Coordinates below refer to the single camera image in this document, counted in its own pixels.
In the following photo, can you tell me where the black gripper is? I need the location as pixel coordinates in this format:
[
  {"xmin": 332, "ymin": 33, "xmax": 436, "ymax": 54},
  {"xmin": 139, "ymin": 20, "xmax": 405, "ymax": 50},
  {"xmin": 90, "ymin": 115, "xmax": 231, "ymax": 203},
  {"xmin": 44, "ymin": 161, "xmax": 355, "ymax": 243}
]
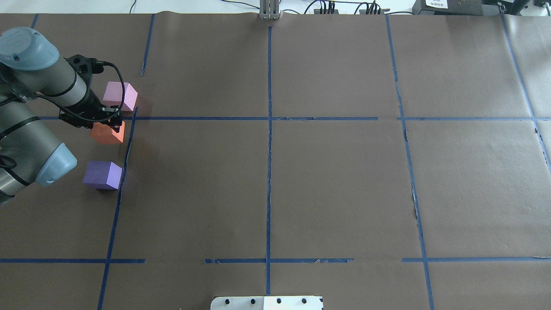
[{"xmin": 59, "ymin": 100, "xmax": 123, "ymax": 133}]

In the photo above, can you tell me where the orange foam cube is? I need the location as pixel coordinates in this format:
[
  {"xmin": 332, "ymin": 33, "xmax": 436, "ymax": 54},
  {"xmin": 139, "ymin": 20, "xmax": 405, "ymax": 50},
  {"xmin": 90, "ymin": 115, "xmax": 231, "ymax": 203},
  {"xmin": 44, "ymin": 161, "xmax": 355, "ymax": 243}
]
[{"xmin": 89, "ymin": 121, "xmax": 125, "ymax": 145}]

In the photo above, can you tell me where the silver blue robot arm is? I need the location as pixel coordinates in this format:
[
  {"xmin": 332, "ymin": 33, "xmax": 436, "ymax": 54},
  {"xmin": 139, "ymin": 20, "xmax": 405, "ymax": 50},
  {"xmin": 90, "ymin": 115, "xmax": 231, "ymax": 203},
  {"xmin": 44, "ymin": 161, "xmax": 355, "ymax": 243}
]
[{"xmin": 0, "ymin": 27, "xmax": 126, "ymax": 204}]

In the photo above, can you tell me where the pink foam cube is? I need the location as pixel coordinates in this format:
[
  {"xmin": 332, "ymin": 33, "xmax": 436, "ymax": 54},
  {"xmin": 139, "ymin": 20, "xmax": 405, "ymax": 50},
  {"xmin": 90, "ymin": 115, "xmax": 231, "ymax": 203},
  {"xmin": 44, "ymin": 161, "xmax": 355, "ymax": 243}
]
[{"xmin": 103, "ymin": 82, "xmax": 138, "ymax": 112}]

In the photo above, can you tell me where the purple foam cube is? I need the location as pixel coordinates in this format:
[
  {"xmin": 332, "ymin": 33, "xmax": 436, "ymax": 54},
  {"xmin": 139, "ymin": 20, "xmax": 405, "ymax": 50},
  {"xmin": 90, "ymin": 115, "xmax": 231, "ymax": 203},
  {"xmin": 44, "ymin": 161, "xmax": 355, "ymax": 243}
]
[{"xmin": 83, "ymin": 161, "xmax": 123, "ymax": 190}]

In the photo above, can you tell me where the black power strip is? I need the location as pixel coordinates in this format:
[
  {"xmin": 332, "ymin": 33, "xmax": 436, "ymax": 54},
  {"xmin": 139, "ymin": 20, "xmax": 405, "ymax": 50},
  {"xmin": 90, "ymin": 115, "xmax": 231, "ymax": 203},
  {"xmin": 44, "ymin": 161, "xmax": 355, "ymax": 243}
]
[{"xmin": 314, "ymin": 6, "xmax": 339, "ymax": 15}]

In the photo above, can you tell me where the brown paper table cover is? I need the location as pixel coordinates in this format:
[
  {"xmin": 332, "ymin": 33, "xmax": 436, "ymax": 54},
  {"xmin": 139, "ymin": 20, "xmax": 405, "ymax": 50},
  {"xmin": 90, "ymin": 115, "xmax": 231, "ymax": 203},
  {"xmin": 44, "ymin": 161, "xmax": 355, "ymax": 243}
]
[{"xmin": 1, "ymin": 12, "xmax": 550, "ymax": 310}]

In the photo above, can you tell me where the black box with label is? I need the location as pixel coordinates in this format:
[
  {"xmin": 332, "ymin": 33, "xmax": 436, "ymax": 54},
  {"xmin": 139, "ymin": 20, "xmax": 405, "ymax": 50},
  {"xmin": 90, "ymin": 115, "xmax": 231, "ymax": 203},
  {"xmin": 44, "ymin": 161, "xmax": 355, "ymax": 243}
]
[{"xmin": 412, "ymin": 0, "xmax": 503, "ymax": 16}]

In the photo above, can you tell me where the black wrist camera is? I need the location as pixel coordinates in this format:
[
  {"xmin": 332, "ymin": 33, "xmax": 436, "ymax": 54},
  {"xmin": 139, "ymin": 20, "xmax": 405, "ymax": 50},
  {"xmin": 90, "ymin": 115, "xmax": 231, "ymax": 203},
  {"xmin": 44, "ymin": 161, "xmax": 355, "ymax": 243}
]
[{"xmin": 65, "ymin": 55, "xmax": 104, "ymax": 84}]

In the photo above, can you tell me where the aluminium frame post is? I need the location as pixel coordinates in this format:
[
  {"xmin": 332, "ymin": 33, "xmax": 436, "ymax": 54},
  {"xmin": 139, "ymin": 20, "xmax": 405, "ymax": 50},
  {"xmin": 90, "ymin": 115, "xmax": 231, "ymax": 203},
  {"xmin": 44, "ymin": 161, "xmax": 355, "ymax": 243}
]
[{"xmin": 259, "ymin": 0, "xmax": 281, "ymax": 20}]

